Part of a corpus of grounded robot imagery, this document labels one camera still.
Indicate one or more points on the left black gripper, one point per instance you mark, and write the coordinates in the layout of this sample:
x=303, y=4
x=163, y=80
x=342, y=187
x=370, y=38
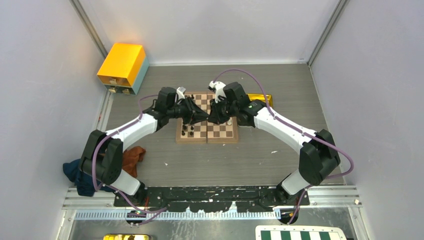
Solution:
x=195, y=114

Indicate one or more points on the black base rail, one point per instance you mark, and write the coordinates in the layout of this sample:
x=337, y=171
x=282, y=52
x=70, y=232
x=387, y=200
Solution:
x=212, y=199

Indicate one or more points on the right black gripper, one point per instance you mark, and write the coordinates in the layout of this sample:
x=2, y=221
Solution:
x=215, y=118

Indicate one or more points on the green white checkered board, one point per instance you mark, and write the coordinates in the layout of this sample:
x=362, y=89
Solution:
x=298, y=232

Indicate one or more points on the yellow teal drawer box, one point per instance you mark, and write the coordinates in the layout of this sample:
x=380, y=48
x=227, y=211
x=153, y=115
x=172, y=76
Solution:
x=124, y=68

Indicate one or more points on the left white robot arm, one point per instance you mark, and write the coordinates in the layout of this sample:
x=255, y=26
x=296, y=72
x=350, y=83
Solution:
x=102, y=158

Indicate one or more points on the orange cloth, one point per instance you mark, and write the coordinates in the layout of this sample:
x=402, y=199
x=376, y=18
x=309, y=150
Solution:
x=131, y=157

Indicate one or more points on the gold tin front edge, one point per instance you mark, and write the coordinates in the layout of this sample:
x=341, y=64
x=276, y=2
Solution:
x=118, y=236

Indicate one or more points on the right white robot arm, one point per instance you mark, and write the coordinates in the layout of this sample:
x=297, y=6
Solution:
x=317, y=158

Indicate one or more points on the dark blue cloth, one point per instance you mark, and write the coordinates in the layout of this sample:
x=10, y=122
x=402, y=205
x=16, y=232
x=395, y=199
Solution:
x=82, y=181

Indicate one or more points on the wooden chess board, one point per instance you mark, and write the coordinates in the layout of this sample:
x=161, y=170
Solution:
x=206, y=132

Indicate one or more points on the gold tin tray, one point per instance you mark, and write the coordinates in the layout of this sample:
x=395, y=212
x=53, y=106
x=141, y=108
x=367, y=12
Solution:
x=257, y=96

